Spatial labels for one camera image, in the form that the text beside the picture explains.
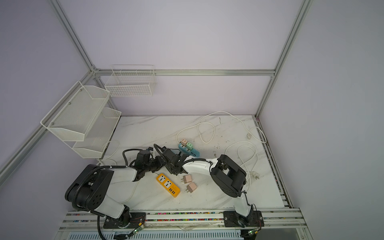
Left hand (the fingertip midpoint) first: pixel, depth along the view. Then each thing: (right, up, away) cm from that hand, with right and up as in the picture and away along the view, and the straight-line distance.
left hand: (167, 162), depth 92 cm
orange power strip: (+4, -11, -10) cm, 16 cm away
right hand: (+3, +1, -2) cm, 4 cm away
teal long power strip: (+16, +6, +3) cm, 18 cm away
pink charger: (+13, -8, -7) cm, 16 cm away
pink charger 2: (+16, -11, -10) cm, 22 cm away
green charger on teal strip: (+14, +10, +2) cm, 18 cm away
